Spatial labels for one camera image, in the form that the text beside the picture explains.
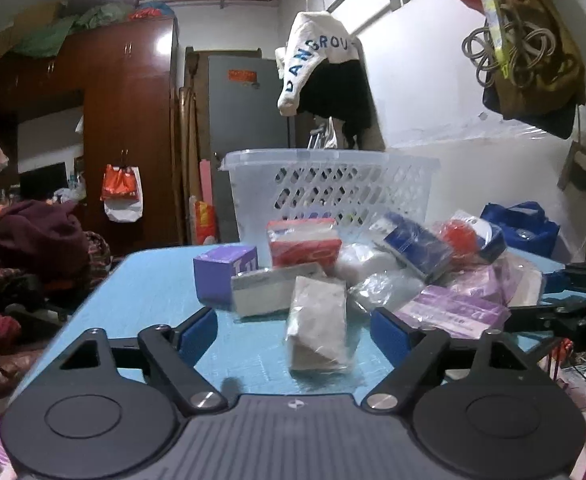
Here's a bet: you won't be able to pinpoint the red ball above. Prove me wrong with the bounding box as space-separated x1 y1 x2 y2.
434 219 480 266

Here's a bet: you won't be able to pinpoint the blue and white box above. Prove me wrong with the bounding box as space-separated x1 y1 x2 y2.
369 211 454 283

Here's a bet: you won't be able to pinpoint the black hanging garment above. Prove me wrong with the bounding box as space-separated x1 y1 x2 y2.
297 60 385 152

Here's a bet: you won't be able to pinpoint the grey metal door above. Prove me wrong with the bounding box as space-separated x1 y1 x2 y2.
208 55 291 242

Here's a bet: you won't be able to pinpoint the coiled grey cable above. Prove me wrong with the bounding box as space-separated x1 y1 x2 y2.
460 24 558 86

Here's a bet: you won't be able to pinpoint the grey white flat box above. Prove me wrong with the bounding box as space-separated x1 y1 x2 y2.
231 262 325 318

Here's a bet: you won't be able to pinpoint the dark red wooden wardrobe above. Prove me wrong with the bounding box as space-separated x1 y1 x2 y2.
0 16 185 255

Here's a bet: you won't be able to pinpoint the red and white packet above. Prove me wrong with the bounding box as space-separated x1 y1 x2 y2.
267 218 342 270

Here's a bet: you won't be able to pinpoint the brown hanging bag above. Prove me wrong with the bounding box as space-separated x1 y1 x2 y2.
483 0 586 140

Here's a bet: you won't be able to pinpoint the white hanging shirt blue letters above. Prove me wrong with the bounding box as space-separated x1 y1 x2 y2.
278 11 359 117

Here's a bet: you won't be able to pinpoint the wall power adapter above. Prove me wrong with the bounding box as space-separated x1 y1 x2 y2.
557 141 586 193

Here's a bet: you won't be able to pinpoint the orange white hanging bag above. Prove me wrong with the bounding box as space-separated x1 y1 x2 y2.
101 165 143 223

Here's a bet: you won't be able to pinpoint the clear white roll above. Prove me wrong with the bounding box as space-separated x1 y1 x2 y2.
285 276 349 373

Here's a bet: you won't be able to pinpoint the blue fabric bag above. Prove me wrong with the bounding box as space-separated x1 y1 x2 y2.
481 202 560 258

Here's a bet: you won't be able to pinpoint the clear plastic bag packet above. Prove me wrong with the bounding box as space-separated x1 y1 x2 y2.
347 269 425 313

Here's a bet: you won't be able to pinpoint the purple cardboard box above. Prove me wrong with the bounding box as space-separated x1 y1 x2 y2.
193 245 258 307

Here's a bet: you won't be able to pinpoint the translucent white plastic basket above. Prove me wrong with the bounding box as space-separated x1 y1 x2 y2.
220 148 440 266

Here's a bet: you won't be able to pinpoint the purple plastic packet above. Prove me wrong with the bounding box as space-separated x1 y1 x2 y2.
393 286 510 339

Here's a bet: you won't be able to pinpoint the pile of dark clothes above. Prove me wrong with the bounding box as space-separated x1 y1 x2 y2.
0 200 113 399

